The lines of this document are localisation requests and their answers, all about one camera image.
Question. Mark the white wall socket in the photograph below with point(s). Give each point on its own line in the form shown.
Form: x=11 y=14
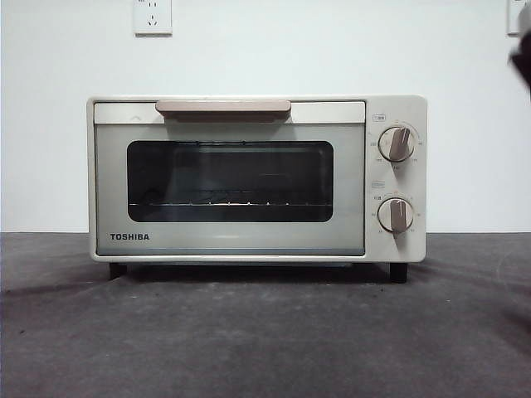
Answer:
x=512 y=20
x=153 y=18

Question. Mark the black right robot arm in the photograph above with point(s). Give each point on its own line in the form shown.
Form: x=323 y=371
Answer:
x=525 y=68

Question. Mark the cream oven dial knob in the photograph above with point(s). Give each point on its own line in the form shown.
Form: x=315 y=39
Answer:
x=397 y=144
x=396 y=215

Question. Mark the cream Toshiba toaster oven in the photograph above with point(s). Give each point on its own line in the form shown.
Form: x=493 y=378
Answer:
x=418 y=186

